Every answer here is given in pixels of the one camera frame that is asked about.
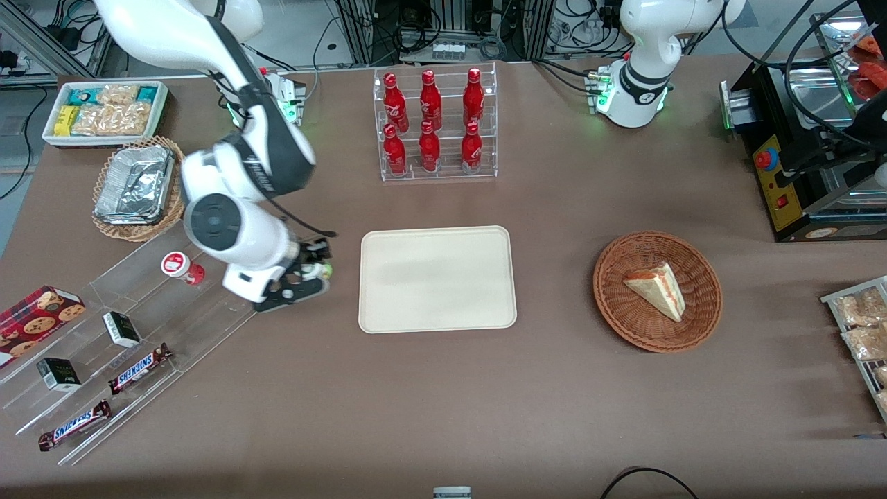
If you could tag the white snack bin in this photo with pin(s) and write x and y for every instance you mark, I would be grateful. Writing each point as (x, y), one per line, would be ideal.
(161, 114)

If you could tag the blue tape strip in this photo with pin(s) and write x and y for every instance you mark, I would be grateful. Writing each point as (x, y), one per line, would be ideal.
(870, 436)

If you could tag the teal snack packet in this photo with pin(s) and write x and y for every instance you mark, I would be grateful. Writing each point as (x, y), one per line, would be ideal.
(146, 95)
(83, 95)

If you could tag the red packaged food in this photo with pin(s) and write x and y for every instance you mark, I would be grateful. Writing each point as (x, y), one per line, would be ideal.
(870, 76)

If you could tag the small black box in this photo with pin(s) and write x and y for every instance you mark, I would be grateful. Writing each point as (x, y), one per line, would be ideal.
(59, 375)
(122, 330)

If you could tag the beige plastic tray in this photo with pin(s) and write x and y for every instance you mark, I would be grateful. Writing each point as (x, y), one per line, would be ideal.
(436, 281)

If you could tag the green gum bottle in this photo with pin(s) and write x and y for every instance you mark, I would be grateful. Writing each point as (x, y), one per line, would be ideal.
(319, 270)

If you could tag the clear acrylic bottle rack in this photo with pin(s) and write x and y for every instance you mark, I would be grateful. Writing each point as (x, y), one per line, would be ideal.
(447, 177)

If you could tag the small grey device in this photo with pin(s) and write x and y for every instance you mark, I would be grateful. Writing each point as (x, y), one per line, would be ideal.
(452, 493)

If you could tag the red gum bottle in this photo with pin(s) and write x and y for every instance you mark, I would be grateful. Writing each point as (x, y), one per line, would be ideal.
(179, 266)

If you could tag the wrapped triangle sandwich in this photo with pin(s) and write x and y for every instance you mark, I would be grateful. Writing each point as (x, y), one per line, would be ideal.
(658, 290)

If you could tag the small clear cracker bag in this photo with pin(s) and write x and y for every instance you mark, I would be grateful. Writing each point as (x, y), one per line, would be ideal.
(119, 94)

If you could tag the large clear cracker bag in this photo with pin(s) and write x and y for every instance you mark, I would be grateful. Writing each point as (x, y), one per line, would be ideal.
(111, 120)

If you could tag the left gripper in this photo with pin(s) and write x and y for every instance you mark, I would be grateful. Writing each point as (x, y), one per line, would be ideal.
(868, 122)

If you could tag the yellow snack packet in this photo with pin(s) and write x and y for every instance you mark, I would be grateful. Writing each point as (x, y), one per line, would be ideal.
(66, 120)

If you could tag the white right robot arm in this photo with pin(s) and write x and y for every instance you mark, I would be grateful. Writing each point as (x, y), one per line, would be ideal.
(208, 48)

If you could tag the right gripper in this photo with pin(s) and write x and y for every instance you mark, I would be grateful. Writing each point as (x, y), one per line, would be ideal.
(310, 255)

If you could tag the clear bag of snacks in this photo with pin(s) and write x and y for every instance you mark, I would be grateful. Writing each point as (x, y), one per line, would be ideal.
(883, 399)
(859, 308)
(866, 343)
(881, 375)

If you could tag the clear acrylic stepped display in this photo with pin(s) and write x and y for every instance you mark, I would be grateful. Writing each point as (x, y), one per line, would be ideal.
(201, 326)

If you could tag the white power strip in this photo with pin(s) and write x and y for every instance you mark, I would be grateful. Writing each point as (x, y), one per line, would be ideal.
(448, 51)

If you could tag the black food warmer cabinet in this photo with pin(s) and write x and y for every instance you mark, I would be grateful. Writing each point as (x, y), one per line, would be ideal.
(779, 194)

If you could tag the Snickers chocolate bar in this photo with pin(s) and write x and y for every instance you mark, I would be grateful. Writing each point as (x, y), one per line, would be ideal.
(75, 425)
(138, 369)

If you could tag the silver foil container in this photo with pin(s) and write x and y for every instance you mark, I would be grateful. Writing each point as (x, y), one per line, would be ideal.
(135, 184)

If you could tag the red cola bottle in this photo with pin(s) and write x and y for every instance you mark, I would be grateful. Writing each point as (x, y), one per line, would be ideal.
(395, 154)
(395, 104)
(471, 151)
(473, 100)
(430, 104)
(429, 151)

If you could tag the light oval wicker basket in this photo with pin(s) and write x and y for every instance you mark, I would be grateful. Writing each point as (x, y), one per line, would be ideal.
(104, 225)

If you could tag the black aluminium equipment frame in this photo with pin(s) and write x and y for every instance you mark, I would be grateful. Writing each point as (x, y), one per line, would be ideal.
(360, 31)

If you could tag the red cookie box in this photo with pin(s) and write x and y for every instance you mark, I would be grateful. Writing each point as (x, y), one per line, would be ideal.
(34, 322)

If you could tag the round wicker basket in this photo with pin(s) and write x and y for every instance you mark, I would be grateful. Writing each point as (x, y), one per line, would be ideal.
(624, 312)

